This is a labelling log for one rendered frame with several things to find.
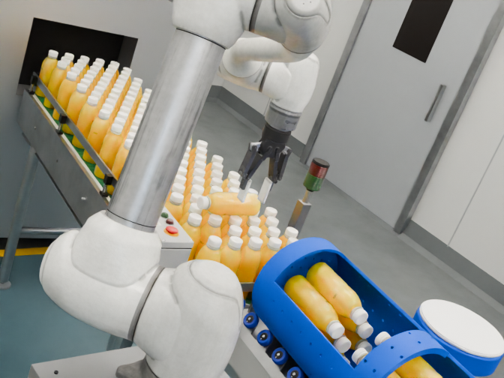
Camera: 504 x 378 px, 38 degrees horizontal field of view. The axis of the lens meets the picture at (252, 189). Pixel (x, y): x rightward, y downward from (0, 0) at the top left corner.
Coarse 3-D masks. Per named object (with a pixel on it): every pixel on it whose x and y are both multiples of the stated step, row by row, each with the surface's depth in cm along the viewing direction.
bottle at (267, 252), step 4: (268, 244) 216; (264, 248) 217; (268, 248) 216; (272, 248) 215; (276, 248) 216; (264, 252) 216; (268, 252) 215; (272, 252) 215; (276, 252) 216; (264, 256) 215; (268, 256) 215; (264, 260) 215; (260, 264) 216; (264, 264) 216; (260, 268) 216; (256, 272) 217; (256, 276) 218; (248, 292) 220; (248, 296) 220
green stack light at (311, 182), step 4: (308, 172) 248; (308, 176) 248; (312, 176) 247; (304, 180) 250; (308, 180) 248; (312, 180) 247; (316, 180) 247; (320, 180) 247; (304, 184) 249; (308, 184) 248; (312, 184) 248; (316, 184) 248; (320, 184) 249; (308, 188) 248; (312, 188) 248; (316, 188) 248
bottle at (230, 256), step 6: (228, 246) 207; (222, 252) 208; (228, 252) 207; (234, 252) 207; (240, 252) 208; (222, 258) 207; (228, 258) 206; (234, 258) 207; (240, 258) 208; (228, 264) 207; (234, 264) 207; (234, 270) 208
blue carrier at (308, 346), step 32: (288, 256) 187; (320, 256) 199; (256, 288) 190; (352, 288) 200; (288, 320) 179; (384, 320) 190; (288, 352) 186; (320, 352) 169; (352, 352) 194; (384, 352) 160; (416, 352) 159; (448, 352) 166
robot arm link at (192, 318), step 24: (192, 264) 135; (216, 264) 138; (168, 288) 133; (192, 288) 131; (216, 288) 131; (240, 288) 136; (144, 312) 132; (168, 312) 131; (192, 312) 130; (216, 312) 130; (240, 312) 136; (144, 336) 133; (168, 336) 132; (192, 336) 131; (216, 336) 132; (168, 360) 134; (192, 360) 133; (216, 360) 134
